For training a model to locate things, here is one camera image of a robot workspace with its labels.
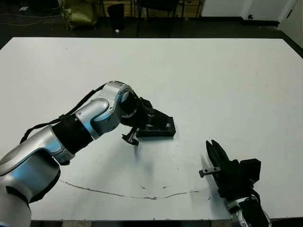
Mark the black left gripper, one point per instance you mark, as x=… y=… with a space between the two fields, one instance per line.
x=143 y=111

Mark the black waste bin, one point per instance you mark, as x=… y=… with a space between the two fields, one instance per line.
x=116 y=16

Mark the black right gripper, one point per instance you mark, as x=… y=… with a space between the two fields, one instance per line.
x=230 y=182

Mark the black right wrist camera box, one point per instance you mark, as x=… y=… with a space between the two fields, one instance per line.
x=251 y=170

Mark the black metal chair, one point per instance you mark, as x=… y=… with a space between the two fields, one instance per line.
x=161 y=6

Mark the white paper sheet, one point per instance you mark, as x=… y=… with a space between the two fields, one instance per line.
x=24 y=8

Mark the white door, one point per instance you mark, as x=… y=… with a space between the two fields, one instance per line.
x=292 y=26

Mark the yellow-green plastic bag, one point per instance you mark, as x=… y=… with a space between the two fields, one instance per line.
x=79 y=13

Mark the black round door stop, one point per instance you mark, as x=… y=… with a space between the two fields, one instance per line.
x=250 y=16

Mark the black printed box lid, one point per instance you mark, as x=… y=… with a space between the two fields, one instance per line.
x=163 y=133

